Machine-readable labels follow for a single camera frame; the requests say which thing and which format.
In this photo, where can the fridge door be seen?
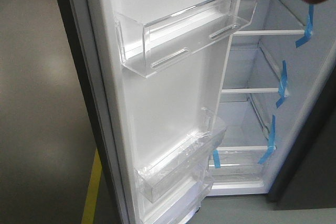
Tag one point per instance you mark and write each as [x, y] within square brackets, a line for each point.
[135, 120]

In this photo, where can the upper clear door bin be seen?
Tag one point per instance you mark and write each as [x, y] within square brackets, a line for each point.
[155, 34]

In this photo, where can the clear door bin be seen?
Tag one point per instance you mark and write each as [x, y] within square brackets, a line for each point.
[161, 175]
[174, 208]
[155, 34]

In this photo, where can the lower clear door bin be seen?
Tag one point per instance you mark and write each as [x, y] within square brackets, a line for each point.
[161, 175]

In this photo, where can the blue tape strip lower left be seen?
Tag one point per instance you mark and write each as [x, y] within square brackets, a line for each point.
[216, 159]

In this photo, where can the blue tape strip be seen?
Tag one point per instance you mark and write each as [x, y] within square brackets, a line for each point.
[216, 159]
[308, 29]
[271, 142]
[282, 85]

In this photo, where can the clear crisper drawer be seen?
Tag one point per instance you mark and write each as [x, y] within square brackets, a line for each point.
[238, 166]

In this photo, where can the bottom clear door bin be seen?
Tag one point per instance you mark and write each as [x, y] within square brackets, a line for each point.
[174, 208]

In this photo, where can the blue tape strip lower right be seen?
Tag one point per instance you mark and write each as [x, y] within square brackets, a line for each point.
[271, 142]

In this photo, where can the blue tape strip middle right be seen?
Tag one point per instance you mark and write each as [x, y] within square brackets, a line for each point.
[282, 85]

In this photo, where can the yellow floor tape line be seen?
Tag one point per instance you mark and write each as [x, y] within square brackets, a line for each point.
[50, 171]

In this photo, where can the blue tape strip upper right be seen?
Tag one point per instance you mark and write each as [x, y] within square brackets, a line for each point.
[308, 29]

